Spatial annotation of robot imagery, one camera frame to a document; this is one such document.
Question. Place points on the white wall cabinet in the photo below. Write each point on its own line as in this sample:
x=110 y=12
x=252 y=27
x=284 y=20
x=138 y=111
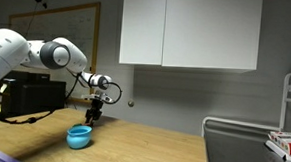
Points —
x=191 y=30

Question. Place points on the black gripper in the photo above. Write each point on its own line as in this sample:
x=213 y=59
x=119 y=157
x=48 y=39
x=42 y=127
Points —
x=96 y=109

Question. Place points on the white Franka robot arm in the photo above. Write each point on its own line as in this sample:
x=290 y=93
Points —
x=7 y=50

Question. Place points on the blue round cup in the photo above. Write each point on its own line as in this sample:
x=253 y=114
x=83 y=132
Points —
x=78 y=138

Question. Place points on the wooden framed whiteboard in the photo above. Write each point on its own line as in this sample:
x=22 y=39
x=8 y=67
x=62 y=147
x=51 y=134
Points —
x=68 y=27

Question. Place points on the small metal wall knob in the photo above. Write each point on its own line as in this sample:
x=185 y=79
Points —
x=131 y=103

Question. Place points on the stainless steel sink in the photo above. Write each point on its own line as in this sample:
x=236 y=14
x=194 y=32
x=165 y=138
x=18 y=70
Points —
x=235 y=149

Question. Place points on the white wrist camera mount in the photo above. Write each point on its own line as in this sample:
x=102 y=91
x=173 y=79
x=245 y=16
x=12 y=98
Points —
x=99 y=97

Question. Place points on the black printer box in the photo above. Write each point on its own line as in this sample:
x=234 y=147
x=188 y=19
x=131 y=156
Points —
x=34 y=97

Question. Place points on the red white cardboard box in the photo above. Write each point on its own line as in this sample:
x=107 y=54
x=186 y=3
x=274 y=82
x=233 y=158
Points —
x=287 y=144

